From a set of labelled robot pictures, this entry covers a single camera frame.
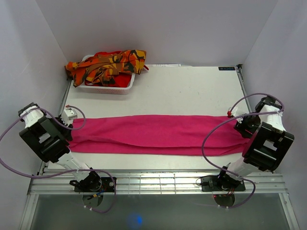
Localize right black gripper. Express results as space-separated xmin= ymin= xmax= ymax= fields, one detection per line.
xmin=233 ymin=111 xmax=261 ymax=139

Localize pink trousers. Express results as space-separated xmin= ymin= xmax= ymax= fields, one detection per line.
xmin=69 ymin=115 xmax=249 ymax=156

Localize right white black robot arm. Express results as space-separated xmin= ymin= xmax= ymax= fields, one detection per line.
xmin=216 ymin=96 xmax=295 ymax=190

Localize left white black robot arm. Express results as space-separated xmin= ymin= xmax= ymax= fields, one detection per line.
xmin=18 ymin=103 xmax=102 ymax=192

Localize orange camouflage trousers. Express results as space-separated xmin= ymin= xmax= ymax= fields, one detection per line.
xmin=65 ymin=50 xmax=148 ymax=87

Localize white plastic basket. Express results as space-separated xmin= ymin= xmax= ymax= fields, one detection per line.
xmin=77 ymin=54 xmax=136 ymax=95

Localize blue label sticker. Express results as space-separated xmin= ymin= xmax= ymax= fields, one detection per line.
xmin=218 ymin=67 xmax=236 ymax=71

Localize red garment in basket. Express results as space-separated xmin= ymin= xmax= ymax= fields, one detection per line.
xmin=84 ymin=50 xmax=135 ymax=90

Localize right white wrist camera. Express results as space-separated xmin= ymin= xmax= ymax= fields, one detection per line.
xmin=227 ymin=106 xmax=247 ymax=118

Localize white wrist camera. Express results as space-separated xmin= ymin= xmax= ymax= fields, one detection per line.
xmin=227 ymin=106 xmax=247 ymax=118
xmin=60 ymin=107 xmax=78 ymax=126

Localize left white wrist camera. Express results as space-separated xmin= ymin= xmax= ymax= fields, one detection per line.
xmin=60 ymin=107 xmax=78 ymax=126

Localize aluminium front rail frame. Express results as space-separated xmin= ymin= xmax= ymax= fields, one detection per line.
xmin=19 ymin=168 xmax=299 ymax=230

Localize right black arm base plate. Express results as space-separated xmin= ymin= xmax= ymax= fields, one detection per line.
xmin=201 ymin=175 xmax=246 ymax=192

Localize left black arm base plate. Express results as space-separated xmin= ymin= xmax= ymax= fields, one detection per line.
xmin=73 ymin=177 xmax=117 ymax=193

